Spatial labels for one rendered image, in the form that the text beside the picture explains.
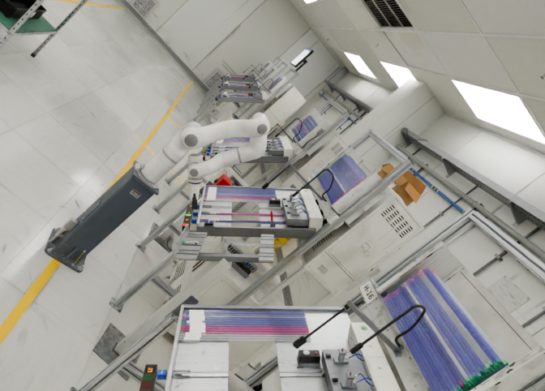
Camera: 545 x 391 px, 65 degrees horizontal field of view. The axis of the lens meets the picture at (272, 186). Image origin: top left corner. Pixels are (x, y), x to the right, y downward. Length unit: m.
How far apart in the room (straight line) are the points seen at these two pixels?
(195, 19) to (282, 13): 2.08
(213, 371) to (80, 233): 1.39
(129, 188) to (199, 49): 8.81
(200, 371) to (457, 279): 1.07
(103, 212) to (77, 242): 0.26
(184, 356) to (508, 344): 1.11
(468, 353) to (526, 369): 0.17
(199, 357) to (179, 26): 9.98
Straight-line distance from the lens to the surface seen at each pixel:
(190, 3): 11.17
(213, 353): 1.71
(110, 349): 2.65
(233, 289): 2.78
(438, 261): 1.87
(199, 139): 2.38
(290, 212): 2.68
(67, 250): 2.81
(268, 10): 11.14
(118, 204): 2.60
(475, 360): 1.46
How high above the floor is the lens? 1.64
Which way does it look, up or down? 10 degrees down
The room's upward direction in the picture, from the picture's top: 50 degrees clockwise
